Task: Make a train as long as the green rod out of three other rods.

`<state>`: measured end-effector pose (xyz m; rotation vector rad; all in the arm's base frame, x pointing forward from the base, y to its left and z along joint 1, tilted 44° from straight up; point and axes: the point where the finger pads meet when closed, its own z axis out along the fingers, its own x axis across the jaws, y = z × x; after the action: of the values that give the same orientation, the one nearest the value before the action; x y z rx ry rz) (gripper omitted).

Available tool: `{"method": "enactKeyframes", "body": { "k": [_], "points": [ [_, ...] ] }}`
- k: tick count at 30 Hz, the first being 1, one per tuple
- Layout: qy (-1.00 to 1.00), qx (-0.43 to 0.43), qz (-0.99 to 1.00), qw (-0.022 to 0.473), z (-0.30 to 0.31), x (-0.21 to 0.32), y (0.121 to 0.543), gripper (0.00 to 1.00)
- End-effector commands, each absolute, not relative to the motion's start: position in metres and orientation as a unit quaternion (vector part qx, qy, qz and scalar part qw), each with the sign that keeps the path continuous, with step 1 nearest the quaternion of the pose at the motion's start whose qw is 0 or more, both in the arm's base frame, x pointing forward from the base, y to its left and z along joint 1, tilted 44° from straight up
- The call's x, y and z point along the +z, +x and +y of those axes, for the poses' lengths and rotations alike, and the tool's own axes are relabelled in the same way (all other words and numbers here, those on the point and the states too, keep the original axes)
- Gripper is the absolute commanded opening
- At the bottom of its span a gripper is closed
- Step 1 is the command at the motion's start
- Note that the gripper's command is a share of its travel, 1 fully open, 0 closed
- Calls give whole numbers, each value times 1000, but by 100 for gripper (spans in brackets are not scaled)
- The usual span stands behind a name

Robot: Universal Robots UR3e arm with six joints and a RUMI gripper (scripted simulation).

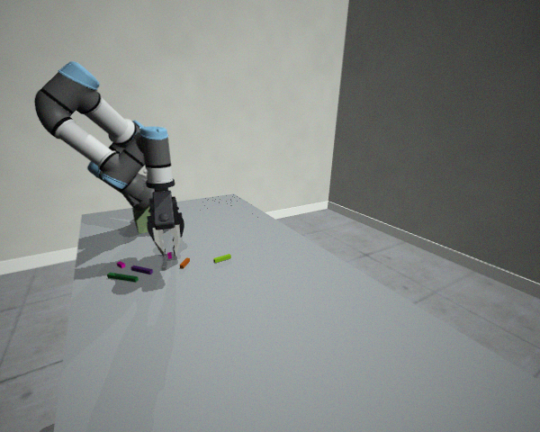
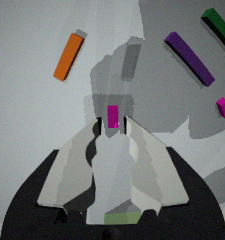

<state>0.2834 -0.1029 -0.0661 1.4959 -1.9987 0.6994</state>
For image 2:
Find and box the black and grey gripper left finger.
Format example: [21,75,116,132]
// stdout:
[0,117,102,240]

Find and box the grey rectangular rod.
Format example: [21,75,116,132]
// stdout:
[121,40,142,79]

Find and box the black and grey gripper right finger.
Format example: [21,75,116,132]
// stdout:
[124,116,225,240]

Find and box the orange rod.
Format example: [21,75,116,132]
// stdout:
[53,33,85,81]

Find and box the purple rod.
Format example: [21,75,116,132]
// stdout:
[164,32,215,87]

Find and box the dark green rod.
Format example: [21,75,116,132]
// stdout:
[201,8,225,45]

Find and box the magenta rod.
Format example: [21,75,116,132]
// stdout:
[107,105,118,128]
[216,97,225,118]

